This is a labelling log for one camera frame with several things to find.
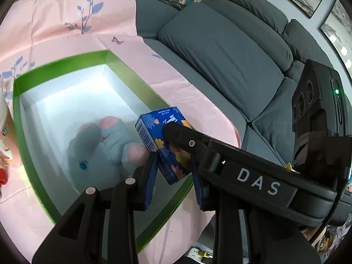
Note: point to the blue floral tissue pack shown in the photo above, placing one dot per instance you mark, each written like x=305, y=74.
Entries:
x=154, y=125

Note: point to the pink floral printed blanket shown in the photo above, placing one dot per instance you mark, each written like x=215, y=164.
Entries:
x=68, y=5

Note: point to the brown soft toy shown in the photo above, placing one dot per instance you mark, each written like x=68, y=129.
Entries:
x=309, y=232

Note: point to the pink paper cup with lid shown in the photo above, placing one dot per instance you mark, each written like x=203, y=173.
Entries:
x=8, y=132

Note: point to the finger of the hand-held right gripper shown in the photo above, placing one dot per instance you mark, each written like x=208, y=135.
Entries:
x=181, y=136

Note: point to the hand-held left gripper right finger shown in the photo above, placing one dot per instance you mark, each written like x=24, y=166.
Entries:
x=198, y=192

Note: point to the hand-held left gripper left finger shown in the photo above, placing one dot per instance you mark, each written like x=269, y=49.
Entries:
x=150, y=181

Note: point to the grey fabric sofa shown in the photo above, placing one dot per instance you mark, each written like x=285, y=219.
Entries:
x=220, y=60

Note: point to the green cardboard box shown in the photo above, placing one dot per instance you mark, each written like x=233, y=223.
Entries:
x=68, y=60

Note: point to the purple patterned cloth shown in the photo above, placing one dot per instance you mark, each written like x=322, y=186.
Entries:
x=339, y=239

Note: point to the blue elephant plush toy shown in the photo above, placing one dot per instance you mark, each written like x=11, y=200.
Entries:
x=93, y=159

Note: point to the white power strip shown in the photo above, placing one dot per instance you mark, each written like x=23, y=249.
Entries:
x=199, y=253

